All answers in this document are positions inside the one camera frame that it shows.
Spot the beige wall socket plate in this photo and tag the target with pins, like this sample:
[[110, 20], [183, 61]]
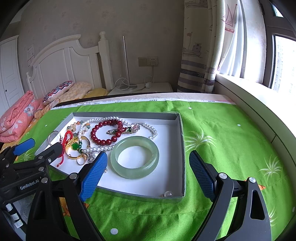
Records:
[[148, 61]]

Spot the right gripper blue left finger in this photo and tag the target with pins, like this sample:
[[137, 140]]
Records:
[[92, 176]]

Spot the flower safety pin brooch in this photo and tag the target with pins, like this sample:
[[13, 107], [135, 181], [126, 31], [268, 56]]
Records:
[[128, 129]]

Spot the embroidered blue red pillow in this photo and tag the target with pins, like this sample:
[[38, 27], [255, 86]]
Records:
[[57, 91]]

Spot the pale green jade bangle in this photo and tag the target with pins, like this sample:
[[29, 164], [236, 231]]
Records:
[[134, 157]]

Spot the large pearl earring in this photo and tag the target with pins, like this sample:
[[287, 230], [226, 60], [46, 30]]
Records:
[[167, 194]]

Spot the grey shallow cardboard tray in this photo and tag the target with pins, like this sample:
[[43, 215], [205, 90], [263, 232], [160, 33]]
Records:
[[164, 129]]

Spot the green patterned tablecloth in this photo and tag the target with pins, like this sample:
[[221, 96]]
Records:
[[221, 133]]

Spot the gold mesh bangle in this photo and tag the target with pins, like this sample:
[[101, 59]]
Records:
[[75, 145]]

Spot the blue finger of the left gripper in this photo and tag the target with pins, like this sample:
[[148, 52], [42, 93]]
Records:
[[49, 155], [23, 147]]

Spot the white wardrobe door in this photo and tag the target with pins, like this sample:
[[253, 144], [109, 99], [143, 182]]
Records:
[[10, 80]]

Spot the silver rhinestone pearl brooch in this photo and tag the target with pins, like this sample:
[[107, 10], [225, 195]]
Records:
[[100, 158]]

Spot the white floor lamp pole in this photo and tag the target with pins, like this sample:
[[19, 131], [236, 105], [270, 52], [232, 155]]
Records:
[[126, 60]]

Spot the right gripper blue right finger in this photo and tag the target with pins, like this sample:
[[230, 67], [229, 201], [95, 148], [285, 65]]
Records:
[[214, 185]]

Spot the white bedside table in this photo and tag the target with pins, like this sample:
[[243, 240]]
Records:
[[155, 88]]

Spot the striped printed curtain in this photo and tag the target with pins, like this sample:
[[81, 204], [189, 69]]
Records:
[[209, 27]]

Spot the pink folded quilt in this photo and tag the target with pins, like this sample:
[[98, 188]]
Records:
[[17, 118]]

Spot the yellow orange pillow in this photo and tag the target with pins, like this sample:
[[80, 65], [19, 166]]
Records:
[[76, 91]]

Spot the white wooden headboard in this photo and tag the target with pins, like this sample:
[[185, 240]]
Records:
[[65, 59]]

